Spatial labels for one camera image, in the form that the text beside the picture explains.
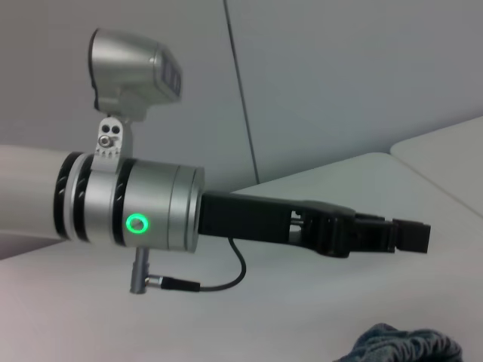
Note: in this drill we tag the blue denim shorts with print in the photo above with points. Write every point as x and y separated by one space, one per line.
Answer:
403 343

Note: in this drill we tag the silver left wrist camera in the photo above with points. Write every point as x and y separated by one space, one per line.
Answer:
132 73

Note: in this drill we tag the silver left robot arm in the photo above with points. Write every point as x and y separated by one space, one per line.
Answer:
94 200

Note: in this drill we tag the silver left camera mount bracket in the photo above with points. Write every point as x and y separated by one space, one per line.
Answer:
111 141

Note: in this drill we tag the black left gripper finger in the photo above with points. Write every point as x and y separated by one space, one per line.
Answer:
392 234

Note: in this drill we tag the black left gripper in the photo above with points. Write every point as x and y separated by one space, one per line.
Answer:
271 222

